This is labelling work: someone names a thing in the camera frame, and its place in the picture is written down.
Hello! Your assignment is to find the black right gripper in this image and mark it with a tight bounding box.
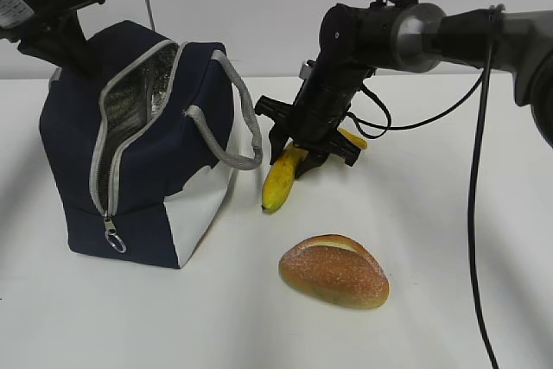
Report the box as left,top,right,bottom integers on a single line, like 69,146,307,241
254,61,373,179

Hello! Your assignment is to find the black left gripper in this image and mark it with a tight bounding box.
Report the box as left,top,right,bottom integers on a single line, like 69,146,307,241
1,0,106,78

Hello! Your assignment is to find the yellow banana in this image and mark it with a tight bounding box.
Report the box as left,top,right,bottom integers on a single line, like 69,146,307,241
260,126,369,214

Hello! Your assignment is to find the brown bread roll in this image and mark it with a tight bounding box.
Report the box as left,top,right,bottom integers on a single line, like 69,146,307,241
278,234,390,309

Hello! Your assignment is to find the navy and white lunch bag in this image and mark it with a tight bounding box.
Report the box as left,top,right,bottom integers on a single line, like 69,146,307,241
39,21,263,269

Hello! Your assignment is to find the black and grey right robot arm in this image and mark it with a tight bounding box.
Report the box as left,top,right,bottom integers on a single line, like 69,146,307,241
255,0,552,173

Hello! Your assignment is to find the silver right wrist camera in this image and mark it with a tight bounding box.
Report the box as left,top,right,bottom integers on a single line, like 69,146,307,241
298,60,315,80

